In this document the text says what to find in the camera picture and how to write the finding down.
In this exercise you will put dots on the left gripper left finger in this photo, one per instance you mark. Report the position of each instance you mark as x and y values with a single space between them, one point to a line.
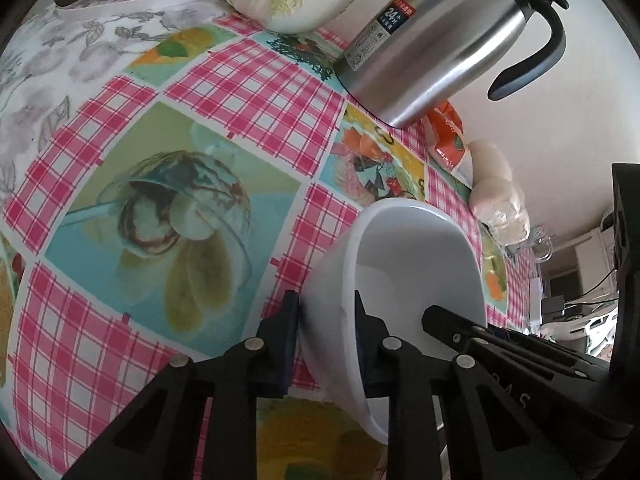
198 419

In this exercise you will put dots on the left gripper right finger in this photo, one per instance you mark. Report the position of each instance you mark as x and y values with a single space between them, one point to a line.
505 406

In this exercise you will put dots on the large white bowl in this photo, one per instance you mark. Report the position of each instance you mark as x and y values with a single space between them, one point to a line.
399 257

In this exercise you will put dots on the black power adapter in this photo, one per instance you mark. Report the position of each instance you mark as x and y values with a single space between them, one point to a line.
552 305

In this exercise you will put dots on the clear glass mug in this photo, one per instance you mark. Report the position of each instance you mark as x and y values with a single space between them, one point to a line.
539 245

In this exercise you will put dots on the pink checkered tablecloth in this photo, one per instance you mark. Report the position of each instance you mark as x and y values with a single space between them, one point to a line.
172 212

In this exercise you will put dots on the bag of white buns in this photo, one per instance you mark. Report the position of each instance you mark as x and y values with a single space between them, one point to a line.
496 199

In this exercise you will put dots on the orange snack packet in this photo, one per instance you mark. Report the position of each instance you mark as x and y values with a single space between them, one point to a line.
445 142

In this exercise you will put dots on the stainless steel thermos jug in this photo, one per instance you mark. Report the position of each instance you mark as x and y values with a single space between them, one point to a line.
416 54

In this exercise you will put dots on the grey floral tablecloth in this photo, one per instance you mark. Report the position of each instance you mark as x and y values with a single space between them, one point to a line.
53 65

